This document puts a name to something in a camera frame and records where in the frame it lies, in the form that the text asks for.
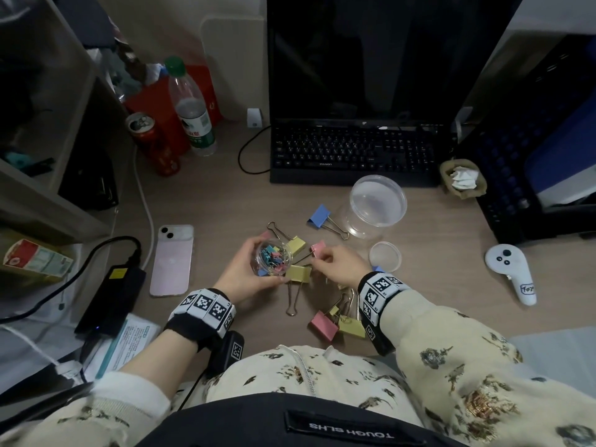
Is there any large clear plastic jar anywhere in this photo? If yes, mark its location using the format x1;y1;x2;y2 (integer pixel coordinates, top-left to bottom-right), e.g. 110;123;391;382
335;174;409;243

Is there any black keyboard cable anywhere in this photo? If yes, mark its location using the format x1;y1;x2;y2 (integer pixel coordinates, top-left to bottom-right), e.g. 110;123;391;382
237;125;273;175

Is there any clear water bottle green cap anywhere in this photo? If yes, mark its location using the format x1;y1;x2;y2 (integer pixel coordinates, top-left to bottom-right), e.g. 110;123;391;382
163;55;219;158

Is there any pile of large binder clips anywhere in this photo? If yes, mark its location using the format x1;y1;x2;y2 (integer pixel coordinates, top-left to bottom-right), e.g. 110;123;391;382
258;203;387;343

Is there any yellow juice bottle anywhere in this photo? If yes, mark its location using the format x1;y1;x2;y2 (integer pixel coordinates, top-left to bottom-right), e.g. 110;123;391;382
0;227;75;287

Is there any small clear plastic jar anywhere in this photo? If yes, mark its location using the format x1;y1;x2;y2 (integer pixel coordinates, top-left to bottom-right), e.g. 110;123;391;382
253;237;294;278

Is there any pink smartphone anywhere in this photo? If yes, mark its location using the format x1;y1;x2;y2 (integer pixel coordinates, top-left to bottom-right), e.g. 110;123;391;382
148;223;196;297

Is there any black plastic crate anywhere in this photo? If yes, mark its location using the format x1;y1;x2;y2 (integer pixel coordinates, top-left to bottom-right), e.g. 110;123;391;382
454;34;596;245

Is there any black power cable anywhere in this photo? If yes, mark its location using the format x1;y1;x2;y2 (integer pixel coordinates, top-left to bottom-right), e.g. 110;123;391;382
0;235;143;324

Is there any blue folder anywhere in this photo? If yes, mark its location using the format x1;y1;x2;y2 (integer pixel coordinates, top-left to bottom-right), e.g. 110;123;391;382
523;102;596;196

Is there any black power adapter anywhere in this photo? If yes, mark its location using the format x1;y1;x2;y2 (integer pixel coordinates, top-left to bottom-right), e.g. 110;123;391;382
74;264;148;338

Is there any person's right hand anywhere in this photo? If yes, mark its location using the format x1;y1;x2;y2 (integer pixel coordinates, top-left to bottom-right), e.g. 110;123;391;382
310;244;373;294

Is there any black electronic device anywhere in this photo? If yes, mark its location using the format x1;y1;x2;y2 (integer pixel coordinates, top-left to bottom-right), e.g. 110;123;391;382
58;148;120;211

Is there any person's floral cream jacket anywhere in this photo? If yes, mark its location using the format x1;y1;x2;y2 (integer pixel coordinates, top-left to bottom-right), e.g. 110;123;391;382
176;345;425;427

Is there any person's left forearm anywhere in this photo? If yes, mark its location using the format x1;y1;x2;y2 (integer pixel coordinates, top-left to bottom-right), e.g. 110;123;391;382
0;330;208;447

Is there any pile of small binder clips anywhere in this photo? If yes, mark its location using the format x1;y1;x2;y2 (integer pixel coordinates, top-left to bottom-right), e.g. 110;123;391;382
256;243;291;277

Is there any dark fabric bag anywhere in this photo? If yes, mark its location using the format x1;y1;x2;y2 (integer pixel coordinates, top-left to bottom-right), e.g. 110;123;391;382
48;0;117;50

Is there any white bundled cable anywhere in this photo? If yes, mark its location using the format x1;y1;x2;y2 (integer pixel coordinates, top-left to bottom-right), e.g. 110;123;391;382
0;323;84;382

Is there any red cardboard box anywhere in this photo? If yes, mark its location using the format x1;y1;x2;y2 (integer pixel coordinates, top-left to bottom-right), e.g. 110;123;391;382
123;65;224;156

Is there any white teal tissue pack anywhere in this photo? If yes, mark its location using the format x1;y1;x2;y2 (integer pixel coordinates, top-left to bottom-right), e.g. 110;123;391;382
83;313;161;382

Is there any brown paper cup with tissue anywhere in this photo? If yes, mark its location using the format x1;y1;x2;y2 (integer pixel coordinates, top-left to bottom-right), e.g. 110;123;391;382
439;158;489;201

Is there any black chair base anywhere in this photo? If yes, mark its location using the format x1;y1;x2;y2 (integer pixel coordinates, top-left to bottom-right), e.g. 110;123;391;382
0;367;94;424

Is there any white charging cable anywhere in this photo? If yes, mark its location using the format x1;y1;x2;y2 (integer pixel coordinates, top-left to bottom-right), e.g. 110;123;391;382
132;143;155;271

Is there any crumpled white tissue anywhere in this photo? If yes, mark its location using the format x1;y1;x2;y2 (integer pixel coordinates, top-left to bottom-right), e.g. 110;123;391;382
449;166;479;191

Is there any person's right forearm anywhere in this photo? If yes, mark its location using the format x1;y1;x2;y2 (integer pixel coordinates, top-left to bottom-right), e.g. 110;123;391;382
381;291;596;447

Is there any black computer monitor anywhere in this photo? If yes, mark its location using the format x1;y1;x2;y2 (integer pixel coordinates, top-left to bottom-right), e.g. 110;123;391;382
266;0;525;129

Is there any crumpled clear plastic wrap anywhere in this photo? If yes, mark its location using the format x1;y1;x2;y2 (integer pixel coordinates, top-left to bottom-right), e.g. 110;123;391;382
100;46;168;103

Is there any person's left hand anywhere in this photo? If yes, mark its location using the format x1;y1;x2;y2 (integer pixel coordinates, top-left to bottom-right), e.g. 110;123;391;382
213;237;289;304

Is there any person's black garment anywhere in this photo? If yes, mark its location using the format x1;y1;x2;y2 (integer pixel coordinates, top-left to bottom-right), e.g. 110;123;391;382
135;393;466;447

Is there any red drink can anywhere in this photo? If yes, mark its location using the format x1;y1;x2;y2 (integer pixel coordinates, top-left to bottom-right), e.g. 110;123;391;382
125;111;181;178

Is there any thin black camera cable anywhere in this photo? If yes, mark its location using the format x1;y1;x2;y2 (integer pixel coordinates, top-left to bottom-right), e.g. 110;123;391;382
176;369;210;413

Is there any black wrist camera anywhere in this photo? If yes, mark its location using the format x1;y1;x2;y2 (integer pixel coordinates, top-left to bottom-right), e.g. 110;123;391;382
207;330;245;376

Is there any teal small gadget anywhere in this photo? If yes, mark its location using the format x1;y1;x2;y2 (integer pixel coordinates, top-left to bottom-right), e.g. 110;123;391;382
4;151;55;178

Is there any grey shelf unit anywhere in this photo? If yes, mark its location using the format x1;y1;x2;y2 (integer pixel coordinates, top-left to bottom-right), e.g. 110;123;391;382
0;0;127;247

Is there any white paper sheet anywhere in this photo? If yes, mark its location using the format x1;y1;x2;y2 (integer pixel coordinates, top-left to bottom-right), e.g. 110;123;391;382
538;162;596;208

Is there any black keyboard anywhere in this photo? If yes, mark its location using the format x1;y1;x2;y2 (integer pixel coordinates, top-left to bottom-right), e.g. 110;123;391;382
269;118;455;187

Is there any white handheld controller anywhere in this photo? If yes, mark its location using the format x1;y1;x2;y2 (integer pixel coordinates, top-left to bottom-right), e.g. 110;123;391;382
484;244;538;307

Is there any clear plastic lid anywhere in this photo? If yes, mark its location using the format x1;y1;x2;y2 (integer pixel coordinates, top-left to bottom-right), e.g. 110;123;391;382
369;240;403;273

